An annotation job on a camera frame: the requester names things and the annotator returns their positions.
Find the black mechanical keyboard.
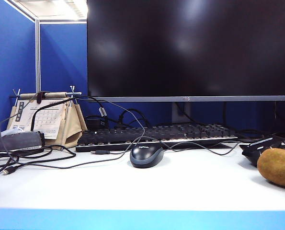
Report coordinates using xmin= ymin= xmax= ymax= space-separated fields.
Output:
xmin=75 ymin=122 xmax=240 ymax=153

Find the grey monitor stand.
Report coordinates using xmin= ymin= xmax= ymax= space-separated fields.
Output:
xmin=172 ymin=102 xmax=192 ymax=124

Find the thick black power cable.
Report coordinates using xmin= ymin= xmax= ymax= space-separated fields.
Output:
xmin=31 ymin=100 xmax=65 ymax=132

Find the beige canvas desk calendar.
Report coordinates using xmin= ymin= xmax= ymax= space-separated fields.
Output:
xmin=6 ymin=85 xmax=88 ymax=151

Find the black gold-tipped USB plug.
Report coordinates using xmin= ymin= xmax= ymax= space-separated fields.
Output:
xmin=2 ymin=165 xmax=21 ymax=176

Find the grey Logitech mouse cable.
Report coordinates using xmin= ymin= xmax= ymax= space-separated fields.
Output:
xmin=0 ymin=92 xmax=147 ymax=170

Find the brown potato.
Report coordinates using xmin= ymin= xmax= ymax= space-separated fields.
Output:
xmin=257 ymin=148 xmax=285 ymax=189

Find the thin grey mouse cable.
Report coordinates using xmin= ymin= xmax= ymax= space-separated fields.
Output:
xmin=12 ymin=136 xmax=242 ymax=170

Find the small black adapter box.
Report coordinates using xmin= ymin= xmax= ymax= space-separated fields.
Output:
xmin=85 ymin=116 xmax=109 ymax=131

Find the black upside-down mouse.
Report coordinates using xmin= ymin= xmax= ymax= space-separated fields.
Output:
xmin=239 ymin=136 xmax=281 ymax=168

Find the large black silver-edged monitor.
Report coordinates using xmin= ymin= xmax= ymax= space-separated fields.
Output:
xmin=87 ymin=0 xmax=285 ymax=103

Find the aluminium partition post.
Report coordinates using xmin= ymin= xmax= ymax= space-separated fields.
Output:
xmin=35 ymin=19 xmax=42 ymax=93

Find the black power brick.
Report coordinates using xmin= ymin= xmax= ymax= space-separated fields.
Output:
xmin=0 ymin=131 xmax=46 ymax=152

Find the black looped cable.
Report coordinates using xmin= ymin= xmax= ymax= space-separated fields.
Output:
xmin=0 ymin=145 xmax=77 ymax=177

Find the black grey Logitech mouse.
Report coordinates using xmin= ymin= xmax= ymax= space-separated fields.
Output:
xmin=129 ymin=145 xmax=164 ymax=168

